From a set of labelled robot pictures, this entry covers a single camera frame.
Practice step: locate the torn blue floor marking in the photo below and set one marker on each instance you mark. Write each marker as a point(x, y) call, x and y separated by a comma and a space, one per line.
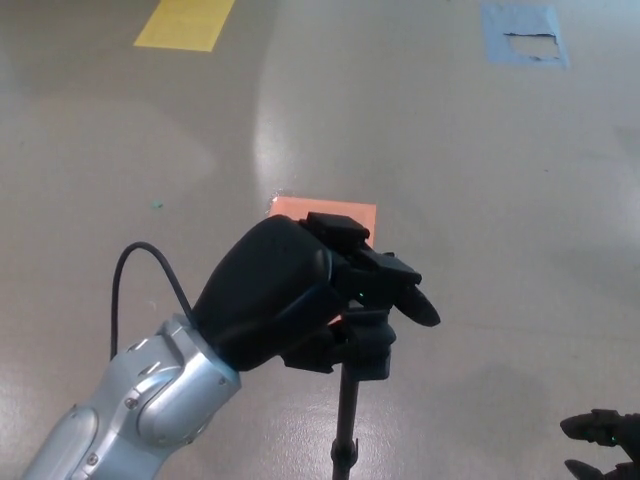
point(520, 17)

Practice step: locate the black phone stand tripod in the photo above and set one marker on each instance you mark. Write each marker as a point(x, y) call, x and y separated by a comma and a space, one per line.
point(367, 350)

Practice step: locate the yellow rectangular floor marking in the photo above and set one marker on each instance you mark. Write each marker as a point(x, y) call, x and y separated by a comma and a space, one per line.
point(182, 22)

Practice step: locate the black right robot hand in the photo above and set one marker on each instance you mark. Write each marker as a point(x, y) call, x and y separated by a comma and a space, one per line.
point(627, 430)

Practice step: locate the orange rectangular floor marking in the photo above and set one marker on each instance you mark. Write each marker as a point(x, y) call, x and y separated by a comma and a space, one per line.
point(360, 212)

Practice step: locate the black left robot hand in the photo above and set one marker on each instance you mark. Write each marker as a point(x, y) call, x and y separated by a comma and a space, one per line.
point(265, 290)

